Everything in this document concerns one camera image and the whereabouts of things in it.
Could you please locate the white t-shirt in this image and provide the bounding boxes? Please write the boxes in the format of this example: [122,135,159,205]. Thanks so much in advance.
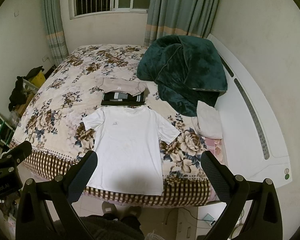
[82,106,180,196]

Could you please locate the black clothes pile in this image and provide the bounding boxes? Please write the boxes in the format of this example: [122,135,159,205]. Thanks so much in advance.
[8,76,27,112]

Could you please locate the yellow bin with clothes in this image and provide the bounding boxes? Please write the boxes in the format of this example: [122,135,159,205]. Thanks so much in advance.
[24,66,46,88]

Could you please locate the green plastic crate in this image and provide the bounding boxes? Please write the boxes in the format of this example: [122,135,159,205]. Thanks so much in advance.
[0,115,15,147]

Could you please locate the white bed headboard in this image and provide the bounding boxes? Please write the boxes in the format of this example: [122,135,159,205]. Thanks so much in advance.
[208,35,293,188]

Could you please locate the cream folded pillow cloth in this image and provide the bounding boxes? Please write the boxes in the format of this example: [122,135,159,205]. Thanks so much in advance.
[191,101,223,140]

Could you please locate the black striped folded garment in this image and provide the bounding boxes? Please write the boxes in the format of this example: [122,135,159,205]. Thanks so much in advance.
[101,92,145,106]

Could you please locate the beige folded t-shirt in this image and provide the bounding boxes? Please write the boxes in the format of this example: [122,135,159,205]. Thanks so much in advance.
[96,77,147,96]

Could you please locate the dark green plush blanket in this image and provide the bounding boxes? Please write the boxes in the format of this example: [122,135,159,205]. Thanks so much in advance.
[137,35,228,117]

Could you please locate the green curtain left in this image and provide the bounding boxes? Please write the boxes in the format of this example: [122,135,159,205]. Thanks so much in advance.
[42,0,69,66]

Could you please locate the green curtain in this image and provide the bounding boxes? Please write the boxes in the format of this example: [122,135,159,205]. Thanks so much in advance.
[42,0,69,66]
[144,0,219,46]

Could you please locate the green curtain right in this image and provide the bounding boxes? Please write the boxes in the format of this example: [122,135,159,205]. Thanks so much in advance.
[144,0,219,46]

